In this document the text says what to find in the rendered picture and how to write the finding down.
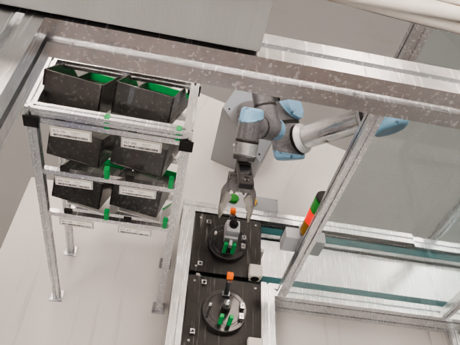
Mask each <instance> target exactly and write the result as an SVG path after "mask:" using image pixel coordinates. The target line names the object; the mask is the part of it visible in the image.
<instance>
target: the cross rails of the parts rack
mask: <svg viewBox="0 0 460 345"><path fill-rule="evenodd" d="M37 117H38V123H44V124H49V125H57V126H61V127H70V128H74V129H82V130H86V131H95V132H99V133H107V134H112V135H117V136H124V137H129V138H137V139H142V140H150V141H154V142H163V143H167V144H175V145H179V142H180V141H175V138H170V137H166V136H158V135H153V134H148V133H140V132H137V133H135V132H130V131H128V130H124V129H115V128H111V127H110V129H104V128H103V126H98V125H91V124H86V123H78V122H73V121H69V120H65V121H63V120H56V119H55V118H49V117H44V116H37ZM177 120H182V121H185V120H186V114H185V113H182V114H181V115H180V116H179V117H178V118H177ZM178 163H179V157H175V159H174V160H173V161H172V163H171V164H178ZM43 173H45V174H50V175H58V176H63V177H72V178H77V179H85V180H91V181H99V182H104V183H113V184H117V185H122V186H131V187H136V188H144V189H150V190H158V191H163V192H172V193H174V190H175V185H173V189H172V190H171V189H168V184H165V183H157V182H152V181H144V180H139V179H134V182H131V181H125V177H117V176H112V175H110V178H109V179H108V180H107V179H104V178H103V174H99V173H94V172H86V171H80V170H72V169H70V170H69V172H64V171H60V168H58V167H54V166H45V165H44V167H43ZM167 201H173V194H170V195H169V197H168V198H167ZM49 215H52V216H61V217H66V218H75V219H80V220H89V221H95V222H104V223H109V224H114V225H123V226H128V227H137V228H143V229H152V230H157V231H166V232H168V225H167V228H166V229H163V228H162V224H159V223H154V222H145V221H140V220H131V222H123V218H117V217H112V216H110V217H109V220H104V219H103V215H98V214H89V213H83V212H74V211H73V213H72V214H66V213H64V210H63V209H55V208H49Z"/></svg>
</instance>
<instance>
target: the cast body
mask: <svg viewBox="0 0 460 345"><path fill-rule="evenodd" d="M239 234H240V221H236V220H227V222H226V223H225V228H224V241H223V242H228V243H229V245H228V248H231V247H232V244H233V243H237V241H238V236H239Z"/></svg>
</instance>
